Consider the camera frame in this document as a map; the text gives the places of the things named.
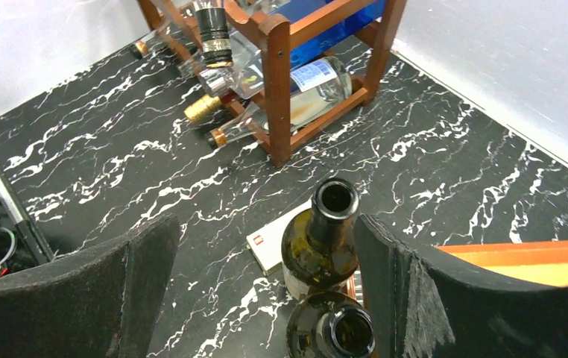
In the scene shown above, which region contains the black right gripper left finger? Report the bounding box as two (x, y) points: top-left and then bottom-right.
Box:
(0, 214), (181, 357)

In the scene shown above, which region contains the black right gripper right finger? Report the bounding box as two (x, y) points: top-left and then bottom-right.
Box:
(354, 214), (568, 357)

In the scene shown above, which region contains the dark labelled wine bottle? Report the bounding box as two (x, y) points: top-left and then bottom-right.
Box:
(285, 292), (376, 358)

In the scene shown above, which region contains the dark green wine bottle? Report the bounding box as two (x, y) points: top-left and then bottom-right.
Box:
(281, 177), (360, 301)

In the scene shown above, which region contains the blue bottle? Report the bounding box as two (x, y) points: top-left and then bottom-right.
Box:
(269, 0), (385, 70)

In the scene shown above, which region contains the orange wooden display rack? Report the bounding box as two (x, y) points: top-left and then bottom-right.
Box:
(438, 240), (568, 287)

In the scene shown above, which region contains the gold capped bottle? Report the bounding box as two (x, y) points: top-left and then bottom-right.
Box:
(183, 95), (224, 123)

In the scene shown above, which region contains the clear labelled lower bottle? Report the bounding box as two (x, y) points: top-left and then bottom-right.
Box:
(197, 55), (354, 134)

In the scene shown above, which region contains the brown wooden wine rack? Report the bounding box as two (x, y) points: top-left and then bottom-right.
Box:
(139, 1), (406, 167)

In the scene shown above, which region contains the clear middle shelf bottle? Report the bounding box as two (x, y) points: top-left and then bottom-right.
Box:
(193, 0), (233, 69)

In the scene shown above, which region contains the white red small box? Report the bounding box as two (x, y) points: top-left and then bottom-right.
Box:
(246, 199), (312, 277)

